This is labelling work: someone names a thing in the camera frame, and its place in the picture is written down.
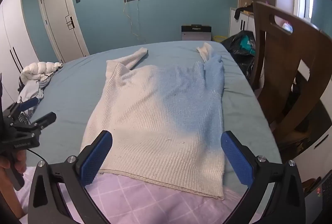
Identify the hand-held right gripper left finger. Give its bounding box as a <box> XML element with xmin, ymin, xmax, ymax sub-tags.
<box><xmin>27</xmin><ymin>130</ymin><xmax>113</xmax><ymax>224</ymax></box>

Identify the black garbage bag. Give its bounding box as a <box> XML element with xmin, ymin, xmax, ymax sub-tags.
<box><xmin>220</xmin><ymin>30</ymin><xmax>257</xmax><ymax>81</ymax></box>

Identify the brown wooden chair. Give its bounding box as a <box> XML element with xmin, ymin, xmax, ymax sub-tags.
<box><xmin>249</xmin><ymin>1</ymin><xmax>332</xmax><ymax>147</ymax></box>

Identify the light blue bed sheet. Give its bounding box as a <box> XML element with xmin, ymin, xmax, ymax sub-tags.
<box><xmin>19</xmin><ymin>41</ymin><xmax>283</xmax><ymax>170</ymax></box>

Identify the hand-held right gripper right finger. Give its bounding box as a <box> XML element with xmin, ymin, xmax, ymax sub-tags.
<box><xmin>220</xmin><ymin>131</ymin><xmax>306</xmax><ymax>224</ymax></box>

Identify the pink checked quilt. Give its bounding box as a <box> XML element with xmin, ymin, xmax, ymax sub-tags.
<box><xmin>16</xmin><ymin>165</ymin><xmax>249</xmax><ymax>224</ymax></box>

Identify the black cable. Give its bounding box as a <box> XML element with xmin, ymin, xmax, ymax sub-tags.
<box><xmin>26</xmin><ymin>147</ymin><xmax>50</xmax><ymax>162</ymax></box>

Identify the white door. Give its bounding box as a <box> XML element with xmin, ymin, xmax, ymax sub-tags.
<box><xmin>38</xmin><ymin>0</ymin><xmax>90</xmax><ymax>63</ymax></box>

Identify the black cloth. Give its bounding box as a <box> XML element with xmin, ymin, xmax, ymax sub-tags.
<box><xmin>233</xmin><ymin>4</ymin><xmax>254</xmax><ymax>20</ymax></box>

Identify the black flat case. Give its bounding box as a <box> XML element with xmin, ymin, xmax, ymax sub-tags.
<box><xmin>181</xmin><ymin>25</ymin><xmax>212</xmax><ymax>41</ymax></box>

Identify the white puffy jacket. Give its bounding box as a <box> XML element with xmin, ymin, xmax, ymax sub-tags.
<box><xmin>21</xmin><ymin>61</ymin><xmax>63</xmax><ymax>83</ymax></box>

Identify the white low cabinet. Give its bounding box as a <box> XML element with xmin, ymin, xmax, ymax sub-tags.
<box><xmin>306</xmin><ymin>102</ymin><xmax>332</xmax><ymax>183</ymax></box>

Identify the white wardrobe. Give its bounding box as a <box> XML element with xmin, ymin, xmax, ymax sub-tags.
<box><xmin>0</xmin><ymin>0</ymin><xmax>40</xmax><ymax>89</ymax></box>

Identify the white cable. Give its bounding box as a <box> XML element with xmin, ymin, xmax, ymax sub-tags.
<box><xmin>135</xmin><ymin>0</ymin><xmax>147</xmax><ymax>43</ymax></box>

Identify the dark electronic device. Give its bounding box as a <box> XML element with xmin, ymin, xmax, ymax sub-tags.
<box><xmin>303</xmin><ymin>169</ymin><xmax>332</xmax><ymax>214</ymax></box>

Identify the white drawer cabinet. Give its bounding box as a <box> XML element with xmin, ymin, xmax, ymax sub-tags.
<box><xmin>229</xmin><ymin>7</ymin><xmax>257</xmax><ymax>38</ymax></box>

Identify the person's left hand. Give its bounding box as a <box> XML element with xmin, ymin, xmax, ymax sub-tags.
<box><xmin>0</xmin><ymin>153</ymin><xmax>27</xmax><ymax>175</ymax></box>

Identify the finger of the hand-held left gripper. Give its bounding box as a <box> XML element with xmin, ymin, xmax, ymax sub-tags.
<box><xmin>6</xmin><ymin>98</ymin><xmax>39</xmax><ymax>123</ymax></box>
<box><xmin>12</xmin><ymin>112</ymin><xmax>57</xmax><ymax>133</ymax></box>

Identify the teal packet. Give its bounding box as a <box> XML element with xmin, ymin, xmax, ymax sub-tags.
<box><xmin>240</xmin><ymin>35</ymin><xmax>256</xmax><ymax>52</ymax></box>

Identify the white and blue knit sweater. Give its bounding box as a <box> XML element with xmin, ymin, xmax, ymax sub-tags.
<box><xmin>80</xmin><ymin>42</ymin><xmax>226</xmax><ymax>201</ymax></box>

